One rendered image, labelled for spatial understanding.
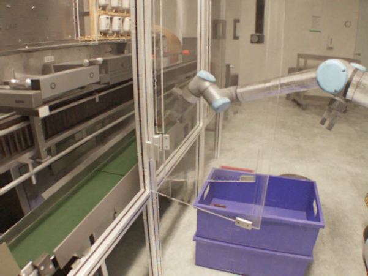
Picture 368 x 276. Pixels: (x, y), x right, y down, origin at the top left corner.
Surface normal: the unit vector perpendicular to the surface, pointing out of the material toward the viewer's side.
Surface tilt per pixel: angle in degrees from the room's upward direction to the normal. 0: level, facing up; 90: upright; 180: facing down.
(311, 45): 90
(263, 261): 90
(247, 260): 90
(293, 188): 90
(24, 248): 2
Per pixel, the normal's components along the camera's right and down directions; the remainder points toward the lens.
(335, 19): -0.30, 0.35
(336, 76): -0.78, 0.20
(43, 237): -0.01, -0.91
